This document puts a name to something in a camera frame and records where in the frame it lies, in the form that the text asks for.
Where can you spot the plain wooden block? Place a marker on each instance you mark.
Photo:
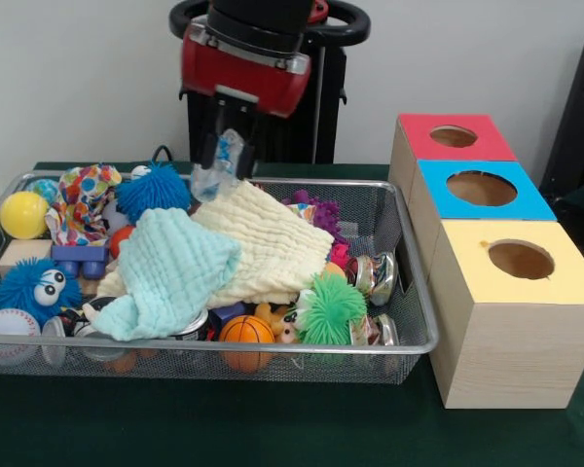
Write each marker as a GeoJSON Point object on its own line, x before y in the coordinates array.
{"type": "Point", "coordinates": [22, 253]}

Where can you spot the black upright panel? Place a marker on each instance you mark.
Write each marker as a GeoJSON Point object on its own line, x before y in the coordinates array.
{"type": "Point", "coordinates": [579, 121]}

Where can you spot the blue spiky ball with eyes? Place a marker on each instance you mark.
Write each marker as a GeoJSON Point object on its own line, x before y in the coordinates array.
{"type": "Point", "coordinates": [17, 289]}

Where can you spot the yellow plastic ball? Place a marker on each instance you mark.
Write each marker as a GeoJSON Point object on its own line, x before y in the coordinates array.
{"type": "Point", "coordinates": [23, 215]}

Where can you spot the multicolour patterned fabric bow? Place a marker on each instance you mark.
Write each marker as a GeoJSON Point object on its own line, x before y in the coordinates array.
{"type": "Point", "coordinates": [83, 204]}

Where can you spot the wooden box with three holes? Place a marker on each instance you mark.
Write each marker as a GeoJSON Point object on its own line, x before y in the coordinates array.
{"type": "Point", "coordinates": [516, 350]}

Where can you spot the dark green tablecloth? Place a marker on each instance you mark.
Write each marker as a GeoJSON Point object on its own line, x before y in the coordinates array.
{"type": "Point", "coordinates": [272, 428]}

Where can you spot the shallow mesh bin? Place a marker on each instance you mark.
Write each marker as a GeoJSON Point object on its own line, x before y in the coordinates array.
{"type": "Point", "coordinates": [321, 365]}

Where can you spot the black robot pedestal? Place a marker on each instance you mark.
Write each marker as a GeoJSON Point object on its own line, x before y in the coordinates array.
{"type": "Point", "coordinates": [321, 136]}

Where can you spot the cream waffle cloth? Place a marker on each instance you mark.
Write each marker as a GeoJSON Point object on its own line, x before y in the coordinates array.
{"type": "Point", "coordinates": [272, 243]}

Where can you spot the mint waffle cloth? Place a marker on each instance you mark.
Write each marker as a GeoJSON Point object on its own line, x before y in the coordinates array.
{"type": "Point", "coordinates": [175, 267]}

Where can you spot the purple spiky ball toy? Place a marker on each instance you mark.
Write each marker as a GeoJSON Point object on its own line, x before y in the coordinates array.
{"type": "Point", "coordinates": [326, 211]}

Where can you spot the orange toy basketball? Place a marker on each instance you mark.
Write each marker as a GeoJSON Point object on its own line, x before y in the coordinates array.
{"type": "Point", "coordinates": [247, 331]}

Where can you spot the white toy baseball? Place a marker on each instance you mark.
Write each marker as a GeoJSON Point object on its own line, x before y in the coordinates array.
{"type": "Point", "coordinates": [7, 326]}

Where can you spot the small blue spiky ball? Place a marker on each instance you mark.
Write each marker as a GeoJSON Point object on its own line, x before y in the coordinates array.
{"type": "Point", "coordinates": [151, 192]}

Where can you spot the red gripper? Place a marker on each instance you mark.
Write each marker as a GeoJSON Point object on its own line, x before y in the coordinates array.
{"type": "Point", "coordinates": [243, 78]}

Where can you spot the green spiky ball toy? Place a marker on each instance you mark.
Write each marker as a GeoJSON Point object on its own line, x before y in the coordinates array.
{"type": "Point", "coordinates": [333, 309]}

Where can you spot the red robot arm base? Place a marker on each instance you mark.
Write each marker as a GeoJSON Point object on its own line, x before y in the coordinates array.
{"type": "Point", "coordinates": [321, 10]}

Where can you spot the small blue globe ball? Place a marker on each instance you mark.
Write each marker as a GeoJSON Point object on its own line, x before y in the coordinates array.
{"type": "Point", "coordinates": [43, 187]}

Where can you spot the blue plastic toy block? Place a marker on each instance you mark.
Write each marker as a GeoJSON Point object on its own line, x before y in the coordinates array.
{"type": "Point", "coordinates": [78, 258]}

